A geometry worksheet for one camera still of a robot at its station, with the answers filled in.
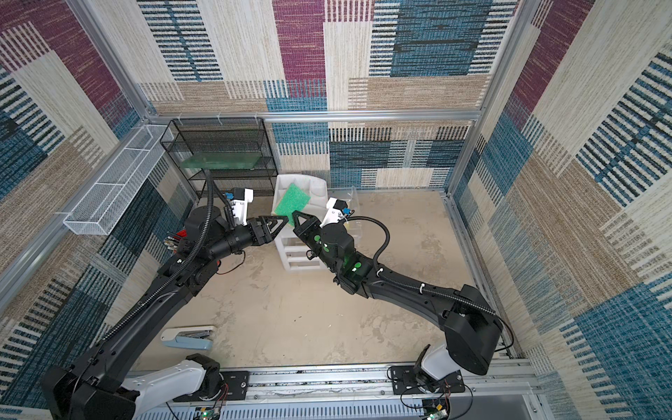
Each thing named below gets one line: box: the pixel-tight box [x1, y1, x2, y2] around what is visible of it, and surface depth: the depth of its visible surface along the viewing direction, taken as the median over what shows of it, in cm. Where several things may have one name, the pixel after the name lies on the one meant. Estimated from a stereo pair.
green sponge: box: [274, 182, 311, 227], surface depth 73 cm
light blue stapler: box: [161, 325, 215, 351], surface depth 82 cm
